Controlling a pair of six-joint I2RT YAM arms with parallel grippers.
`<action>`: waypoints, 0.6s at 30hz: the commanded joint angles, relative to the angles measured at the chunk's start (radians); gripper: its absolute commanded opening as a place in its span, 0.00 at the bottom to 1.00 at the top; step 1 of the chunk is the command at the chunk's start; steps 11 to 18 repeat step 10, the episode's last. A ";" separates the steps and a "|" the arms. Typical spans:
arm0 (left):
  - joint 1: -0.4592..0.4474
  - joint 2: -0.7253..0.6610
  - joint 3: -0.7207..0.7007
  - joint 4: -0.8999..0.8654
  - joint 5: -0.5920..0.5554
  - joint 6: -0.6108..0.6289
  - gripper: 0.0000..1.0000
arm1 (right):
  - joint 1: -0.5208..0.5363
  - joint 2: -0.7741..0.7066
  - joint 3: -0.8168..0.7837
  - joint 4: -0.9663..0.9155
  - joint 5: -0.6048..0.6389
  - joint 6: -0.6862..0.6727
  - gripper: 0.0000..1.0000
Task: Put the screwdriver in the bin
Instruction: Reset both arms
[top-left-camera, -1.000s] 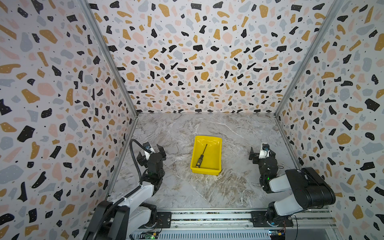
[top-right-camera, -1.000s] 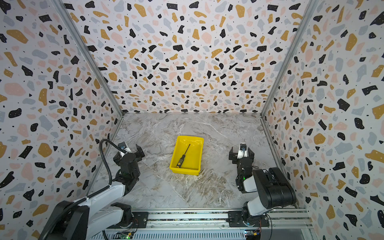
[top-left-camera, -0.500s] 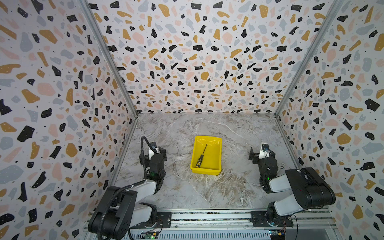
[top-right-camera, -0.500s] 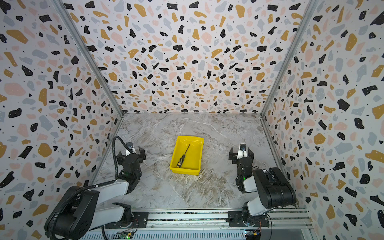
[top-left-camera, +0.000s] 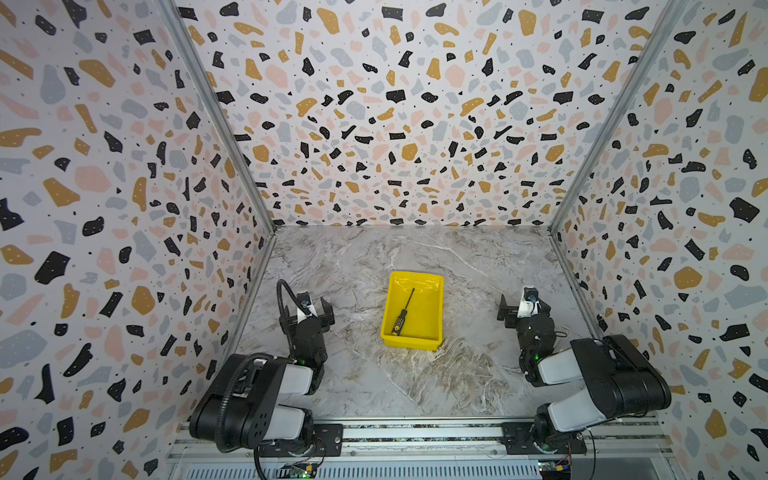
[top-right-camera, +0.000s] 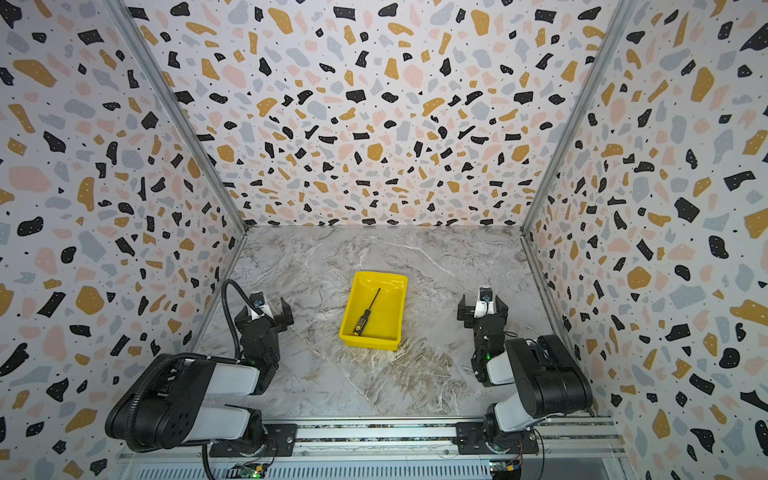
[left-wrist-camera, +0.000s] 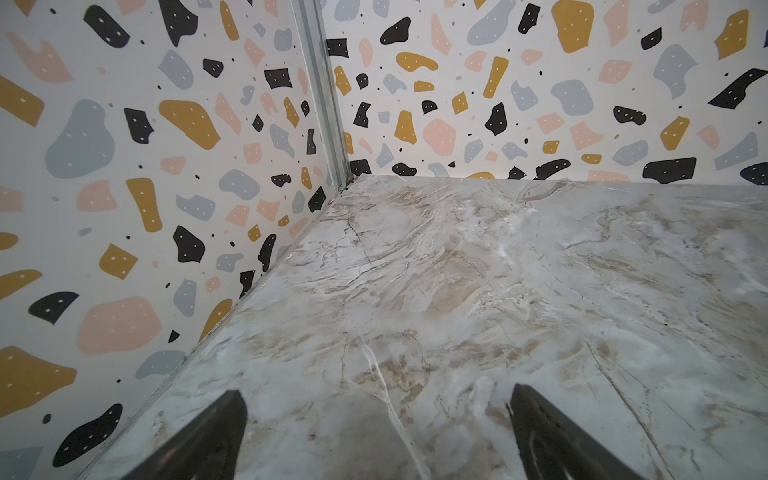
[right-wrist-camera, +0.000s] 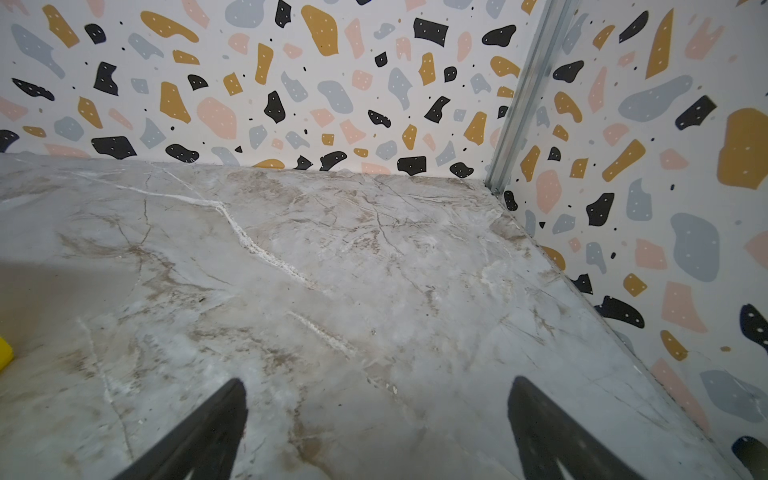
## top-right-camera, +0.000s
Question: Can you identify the left corner aluminium post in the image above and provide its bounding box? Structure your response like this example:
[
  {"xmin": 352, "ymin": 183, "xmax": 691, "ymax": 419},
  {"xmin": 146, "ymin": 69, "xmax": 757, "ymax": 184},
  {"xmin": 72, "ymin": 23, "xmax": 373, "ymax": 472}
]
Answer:
[{"xmin": 104, "ymin": 1, "xmax": 247, "ymax": 235}]

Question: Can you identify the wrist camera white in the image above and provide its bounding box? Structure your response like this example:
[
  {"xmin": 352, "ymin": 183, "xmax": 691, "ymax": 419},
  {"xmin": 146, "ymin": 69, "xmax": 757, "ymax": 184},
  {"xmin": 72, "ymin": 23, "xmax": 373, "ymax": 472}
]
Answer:
[
  {"xmin": 474, "ymin": 286, "xmax": 496, "ymax": 318},
  {"xmin": 249, "ymin": 292, "xmax": 274, "ymax": 320}
]

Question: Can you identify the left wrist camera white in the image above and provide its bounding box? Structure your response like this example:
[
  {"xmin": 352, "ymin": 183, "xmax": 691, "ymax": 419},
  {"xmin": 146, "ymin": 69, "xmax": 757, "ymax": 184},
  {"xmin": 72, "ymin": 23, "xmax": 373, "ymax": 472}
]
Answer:
[{"xmin": 249, "ymin": 292, "xmax": 274, "ymax": 320}]

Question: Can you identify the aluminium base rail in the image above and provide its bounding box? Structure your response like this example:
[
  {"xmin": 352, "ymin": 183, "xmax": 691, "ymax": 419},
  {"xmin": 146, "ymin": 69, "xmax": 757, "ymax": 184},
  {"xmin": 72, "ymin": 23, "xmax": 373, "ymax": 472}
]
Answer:
[{"xmin": 117, "ymin": 416, "xmax": 634, "ymax": 479}]

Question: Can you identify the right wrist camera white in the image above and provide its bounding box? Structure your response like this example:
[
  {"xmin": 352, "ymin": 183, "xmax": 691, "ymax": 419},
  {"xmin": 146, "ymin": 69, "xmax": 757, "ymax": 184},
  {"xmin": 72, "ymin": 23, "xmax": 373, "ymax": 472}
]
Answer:
[{"xmin": 474, "ymin": 286, "xmax": 496, "ymax": 318}]

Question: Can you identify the yellow plastic bin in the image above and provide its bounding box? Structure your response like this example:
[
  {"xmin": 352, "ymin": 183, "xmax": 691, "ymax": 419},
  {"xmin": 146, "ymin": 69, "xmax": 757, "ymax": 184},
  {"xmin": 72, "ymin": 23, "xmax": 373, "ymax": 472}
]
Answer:
[{"xmin": 339, "ymin": 271, "xmax": 408, "ymax": 351}]

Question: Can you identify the corner aluminium post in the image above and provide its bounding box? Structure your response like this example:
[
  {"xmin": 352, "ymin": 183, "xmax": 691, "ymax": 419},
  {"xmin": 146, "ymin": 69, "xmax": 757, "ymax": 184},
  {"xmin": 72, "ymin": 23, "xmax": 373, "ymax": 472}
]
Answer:
[
  {"xmin": 104, "ymin": 1, "xmax": 247, "ymax": 235},
  {"xmin": 520, "ymin": 0, "xmax": 640, "ymax": 235}
]

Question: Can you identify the right corner aluminium post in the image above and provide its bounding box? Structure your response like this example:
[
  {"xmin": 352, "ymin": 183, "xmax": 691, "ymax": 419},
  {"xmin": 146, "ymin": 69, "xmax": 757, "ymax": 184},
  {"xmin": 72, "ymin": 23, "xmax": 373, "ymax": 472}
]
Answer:
[{"xmin": 520, "ymin": 0, "xmax": 640, "ymax": 235}]

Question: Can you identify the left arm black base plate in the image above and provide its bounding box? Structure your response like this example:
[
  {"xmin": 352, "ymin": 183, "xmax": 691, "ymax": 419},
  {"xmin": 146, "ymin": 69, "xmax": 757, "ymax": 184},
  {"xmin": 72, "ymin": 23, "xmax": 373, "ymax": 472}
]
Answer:
[{"xmin": 209, "ymin": 423, "xmax": 298, "ymax": 459}]

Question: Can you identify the black screwdriver yellow tip handle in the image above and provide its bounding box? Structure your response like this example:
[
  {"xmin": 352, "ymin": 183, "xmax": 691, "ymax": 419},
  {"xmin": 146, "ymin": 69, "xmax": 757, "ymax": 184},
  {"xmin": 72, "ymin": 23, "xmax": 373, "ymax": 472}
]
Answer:
[{"xmin": 353, "ymin": 289, "xmax": 381, "ymax": 336}]

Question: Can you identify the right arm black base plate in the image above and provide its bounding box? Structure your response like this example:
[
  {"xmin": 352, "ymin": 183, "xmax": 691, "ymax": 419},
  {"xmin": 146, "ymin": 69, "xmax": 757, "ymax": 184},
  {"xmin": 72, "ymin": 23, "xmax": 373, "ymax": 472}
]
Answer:
[{"xmin": 452, "ymin": 422, "xmax": 539, "ymax": 455}]

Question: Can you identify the black corrugated cable conduit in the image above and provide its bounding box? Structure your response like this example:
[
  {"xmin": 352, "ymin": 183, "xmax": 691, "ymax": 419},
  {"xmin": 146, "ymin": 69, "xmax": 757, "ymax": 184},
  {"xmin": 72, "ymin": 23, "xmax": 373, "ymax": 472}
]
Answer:
[{"xmin": 125, "ymin": 278, "xmax": 259, "ymax": 450}]

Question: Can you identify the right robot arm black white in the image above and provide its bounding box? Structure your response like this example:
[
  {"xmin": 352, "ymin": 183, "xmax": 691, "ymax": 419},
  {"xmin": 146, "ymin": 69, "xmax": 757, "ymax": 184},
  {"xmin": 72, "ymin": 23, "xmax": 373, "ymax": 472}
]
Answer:
[{"xmin": 457, "ymin": 287, "xmax": 593, "ymax": 452}]

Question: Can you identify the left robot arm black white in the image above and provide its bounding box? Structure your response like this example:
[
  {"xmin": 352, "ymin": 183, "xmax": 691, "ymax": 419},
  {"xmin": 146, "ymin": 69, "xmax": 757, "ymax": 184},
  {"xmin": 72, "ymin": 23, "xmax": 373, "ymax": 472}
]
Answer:
[{"xmin": 105, "ymin": 294, "xmax": 294, "ymax": 455}]

